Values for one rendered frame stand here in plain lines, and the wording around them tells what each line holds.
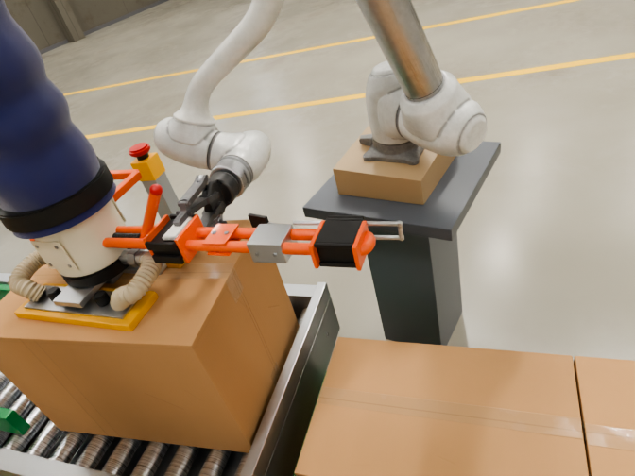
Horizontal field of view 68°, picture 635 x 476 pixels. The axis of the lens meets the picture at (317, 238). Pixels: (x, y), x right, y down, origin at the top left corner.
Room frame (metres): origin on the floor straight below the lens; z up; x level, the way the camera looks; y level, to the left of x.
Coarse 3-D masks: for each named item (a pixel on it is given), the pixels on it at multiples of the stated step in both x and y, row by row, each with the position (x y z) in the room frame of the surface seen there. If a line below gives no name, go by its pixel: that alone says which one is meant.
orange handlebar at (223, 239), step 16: (112, 176) 1.20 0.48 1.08; (128, 176) 1.18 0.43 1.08; (224, 224) 0.79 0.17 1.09; (32, 240) 0.97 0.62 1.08; (112, 240) 0.86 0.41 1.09; (128, 240) 0.84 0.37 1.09; (192, 240) 0.77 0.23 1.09; (208, 240) 0.75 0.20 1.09; (224, 240) 0.73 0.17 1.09; (304, 240) 0.69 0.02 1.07; (368, 240) 0.62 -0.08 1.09
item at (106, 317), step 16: (48, 288) 0.93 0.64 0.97; (112, 288) 0.86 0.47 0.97; (32, 304) 0.88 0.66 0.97; (48, 304) 0.86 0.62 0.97; (96, 304) 0.81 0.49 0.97; (144, 304) 0.77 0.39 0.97; (48, 320) 0.83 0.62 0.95; (64, 320) 0.81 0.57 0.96; (80, 320) 0.78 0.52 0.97; (96, 320) 0.77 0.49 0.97; (112, 320) 0.75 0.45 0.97; (128, 320) 0.74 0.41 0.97
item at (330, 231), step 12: (324, 228) 0.67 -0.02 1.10; (336, 228) 0.65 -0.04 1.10; (348, 228) 0.65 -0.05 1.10; (360, 228) 0.64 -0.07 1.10; (312, 240) 0.64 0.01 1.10; (324, 240) 0.63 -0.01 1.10; (336, 240) 0.62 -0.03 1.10; (348, 240) 0.61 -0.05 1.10; (360, 240) 0.61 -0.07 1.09; (312, 252) 0.62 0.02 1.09; (324, 252) 0.63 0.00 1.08; (336, 252) 0.62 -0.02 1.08; (348, 252) 0.61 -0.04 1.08; (360, 252) 0.60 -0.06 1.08; (324, 264) 0.62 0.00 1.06; (336, 264) 0.61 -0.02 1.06; (348, 264) 0.60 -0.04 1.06; (360, 264) 0.59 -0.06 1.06
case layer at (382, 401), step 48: (336, 384) 0.77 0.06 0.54; (384, 384) 0.73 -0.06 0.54; (432, 384) 0.69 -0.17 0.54; (480, 384) 0.65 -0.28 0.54; (528, 384) 0.62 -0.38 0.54; (576, 384) 0.60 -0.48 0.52; (624, 384) 0.55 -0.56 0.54; (336, 432) 0.64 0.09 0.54; (384, 432) 0.60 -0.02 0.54; (432, 432) 0.57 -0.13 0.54; (480, 432) 0.54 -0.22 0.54; (528, 432) 0.51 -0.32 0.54; (576, 432) 0.48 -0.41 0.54; (624, 432) 0.46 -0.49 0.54
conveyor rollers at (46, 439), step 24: (0, 384) 1.15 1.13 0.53; (24, 408) 1.01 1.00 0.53; (0, 432) 0.94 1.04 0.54; (48, 432) 0.88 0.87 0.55; (72, 432) 0.86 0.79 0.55; (72, 456) 0.80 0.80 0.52; (96, 456) 0.77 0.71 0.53; (120, 456) 0.74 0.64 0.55; (144, 456) 0.72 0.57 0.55; (192, 456) 0.69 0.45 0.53; (216, 456) 0.66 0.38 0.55
